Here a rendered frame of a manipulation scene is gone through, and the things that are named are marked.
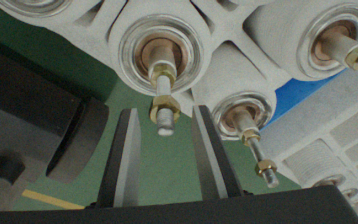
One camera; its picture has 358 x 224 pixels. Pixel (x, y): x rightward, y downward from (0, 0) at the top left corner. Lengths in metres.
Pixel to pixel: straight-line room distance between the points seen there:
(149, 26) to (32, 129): 0.28
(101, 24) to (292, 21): 0.20
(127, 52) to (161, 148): 0.50
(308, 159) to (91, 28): 0.46
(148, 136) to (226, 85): 0.43
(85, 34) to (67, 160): 0.24
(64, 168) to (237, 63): 0.35
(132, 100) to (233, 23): 0.34
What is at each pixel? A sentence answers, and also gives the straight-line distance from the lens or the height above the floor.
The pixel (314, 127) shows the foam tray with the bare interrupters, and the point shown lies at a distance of 0.47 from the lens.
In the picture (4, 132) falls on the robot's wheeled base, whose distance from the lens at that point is 0.39.
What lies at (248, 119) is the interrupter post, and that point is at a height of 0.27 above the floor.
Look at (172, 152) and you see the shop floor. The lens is 0.67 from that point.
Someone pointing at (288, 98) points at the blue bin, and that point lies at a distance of 0.49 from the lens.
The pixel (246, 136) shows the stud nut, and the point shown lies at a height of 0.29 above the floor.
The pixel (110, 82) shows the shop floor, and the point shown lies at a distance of 0.50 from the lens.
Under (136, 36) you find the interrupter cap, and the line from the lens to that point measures 0.17.
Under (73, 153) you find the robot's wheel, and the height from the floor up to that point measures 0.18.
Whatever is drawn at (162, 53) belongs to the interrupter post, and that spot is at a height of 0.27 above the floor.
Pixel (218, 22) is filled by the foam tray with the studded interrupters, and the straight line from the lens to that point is 0.25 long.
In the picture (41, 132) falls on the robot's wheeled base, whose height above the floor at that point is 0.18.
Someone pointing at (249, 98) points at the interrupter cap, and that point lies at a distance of 0.22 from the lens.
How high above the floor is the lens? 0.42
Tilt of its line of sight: 50 degrees down
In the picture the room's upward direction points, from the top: 172 degrees clockwise
